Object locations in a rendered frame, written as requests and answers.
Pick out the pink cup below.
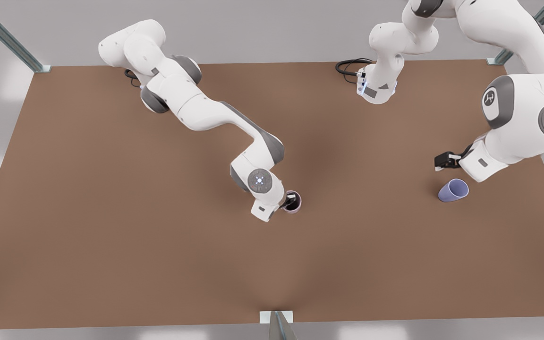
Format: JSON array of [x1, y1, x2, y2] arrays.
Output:
[[282, 190, 302, 214]]

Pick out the purple cup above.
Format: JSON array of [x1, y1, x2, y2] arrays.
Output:
[[438, 178, 469, 203]]

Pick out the silver frame post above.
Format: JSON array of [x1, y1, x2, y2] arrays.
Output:
[[0, 0, 52, 74], [259, 310, 297, 340], [486, 0, 544, 66]]

